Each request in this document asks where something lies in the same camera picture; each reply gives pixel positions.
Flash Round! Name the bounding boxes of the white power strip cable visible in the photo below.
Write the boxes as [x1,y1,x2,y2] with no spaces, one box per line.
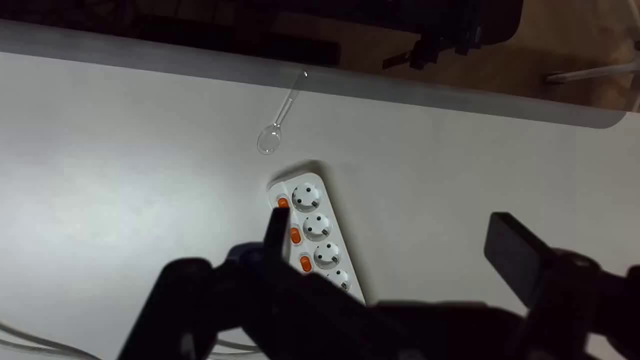
[0,322,260,355]

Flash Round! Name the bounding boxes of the black office chair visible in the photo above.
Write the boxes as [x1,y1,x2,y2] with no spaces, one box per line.
[380,0,526,71]

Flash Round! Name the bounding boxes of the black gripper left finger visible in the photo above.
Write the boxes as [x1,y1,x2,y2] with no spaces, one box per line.
[118,206,407,360]

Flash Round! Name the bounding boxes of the white furniture leg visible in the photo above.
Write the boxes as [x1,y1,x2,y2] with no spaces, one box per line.
[543,57,640,85]

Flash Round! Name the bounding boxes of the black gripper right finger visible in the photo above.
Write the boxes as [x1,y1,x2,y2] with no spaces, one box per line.
[481,210,640,360]

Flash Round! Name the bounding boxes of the white power strip orange switches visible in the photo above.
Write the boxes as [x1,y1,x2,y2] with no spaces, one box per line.
[266,169,367,306]

